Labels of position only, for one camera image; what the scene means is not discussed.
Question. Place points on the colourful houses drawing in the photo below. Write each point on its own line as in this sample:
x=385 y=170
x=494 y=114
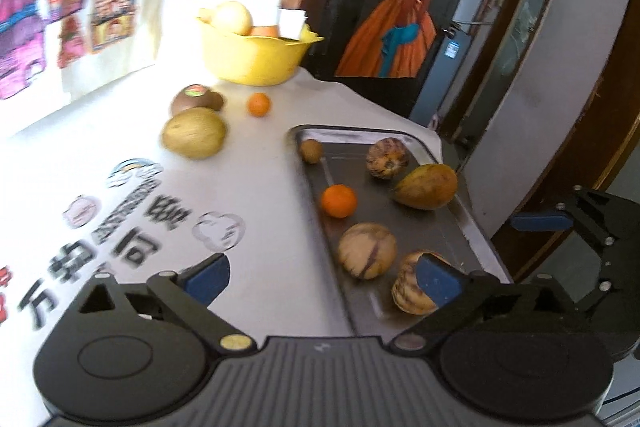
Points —
x=75 y=7

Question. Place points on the pale striped pepino melon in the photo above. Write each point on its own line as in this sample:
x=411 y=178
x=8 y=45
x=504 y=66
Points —
x=367 y=251

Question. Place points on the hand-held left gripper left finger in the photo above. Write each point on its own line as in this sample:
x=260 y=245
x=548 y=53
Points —
x=207 y=277

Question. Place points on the white jar with orange band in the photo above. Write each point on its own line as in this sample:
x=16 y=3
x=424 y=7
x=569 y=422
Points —
x=265 y=9

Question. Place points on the brown-yellow mango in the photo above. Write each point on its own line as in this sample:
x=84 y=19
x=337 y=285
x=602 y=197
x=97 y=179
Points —
x=427 y=187

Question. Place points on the yellow-green mango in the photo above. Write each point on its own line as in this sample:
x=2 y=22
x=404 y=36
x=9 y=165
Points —
x=195 y=133

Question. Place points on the yellow plastic bowl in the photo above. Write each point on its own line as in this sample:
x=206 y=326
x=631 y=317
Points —
x=250 y=59

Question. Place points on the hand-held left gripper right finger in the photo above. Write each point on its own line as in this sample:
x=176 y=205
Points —
x=437 y=282

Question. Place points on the metal tray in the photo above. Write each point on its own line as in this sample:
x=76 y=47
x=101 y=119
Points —
x=370 y=207

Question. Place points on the dark purple-striped pepino melon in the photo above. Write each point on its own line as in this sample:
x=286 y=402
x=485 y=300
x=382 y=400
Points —
x=387 y=158

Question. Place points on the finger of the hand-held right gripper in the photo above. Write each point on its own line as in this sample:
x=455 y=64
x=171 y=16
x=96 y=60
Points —
x=540 y=222

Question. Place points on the large orange mandarin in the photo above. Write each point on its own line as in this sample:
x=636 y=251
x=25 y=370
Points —
x=339 y=201

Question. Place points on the brown glass-panel door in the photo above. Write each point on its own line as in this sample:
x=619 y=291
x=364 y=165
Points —
x=525 y=32

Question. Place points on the small orange mandarin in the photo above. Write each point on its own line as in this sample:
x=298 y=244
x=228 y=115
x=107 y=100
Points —
x=259 y=105

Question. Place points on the white paper card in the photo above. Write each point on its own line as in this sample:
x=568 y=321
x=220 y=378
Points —
x=291 y=24

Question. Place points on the orange striped pepino melon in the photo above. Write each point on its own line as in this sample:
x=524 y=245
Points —
x=407 y=292

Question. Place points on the small brown kiwi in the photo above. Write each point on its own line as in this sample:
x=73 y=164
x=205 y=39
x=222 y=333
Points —
x=311 y=151

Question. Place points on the large kiwi with sticker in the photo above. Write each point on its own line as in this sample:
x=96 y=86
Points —
x=192 y=99

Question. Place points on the yellow apple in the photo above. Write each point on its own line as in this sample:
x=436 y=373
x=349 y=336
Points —
x=231 y=18

